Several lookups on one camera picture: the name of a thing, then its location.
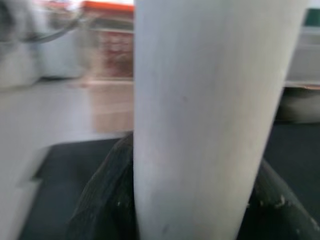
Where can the white plastic table leg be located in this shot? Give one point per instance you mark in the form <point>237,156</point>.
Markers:
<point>212,100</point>

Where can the red food picture box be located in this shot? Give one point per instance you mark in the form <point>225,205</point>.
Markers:
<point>117,52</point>

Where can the black tablecloth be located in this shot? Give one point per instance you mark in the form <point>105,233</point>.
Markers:
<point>62,180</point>

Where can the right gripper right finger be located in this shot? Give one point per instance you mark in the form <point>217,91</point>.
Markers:
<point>280,215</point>

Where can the green container lid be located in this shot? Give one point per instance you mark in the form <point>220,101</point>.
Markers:
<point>312,17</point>

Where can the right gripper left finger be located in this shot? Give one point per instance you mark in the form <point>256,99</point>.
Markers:
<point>110,195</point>

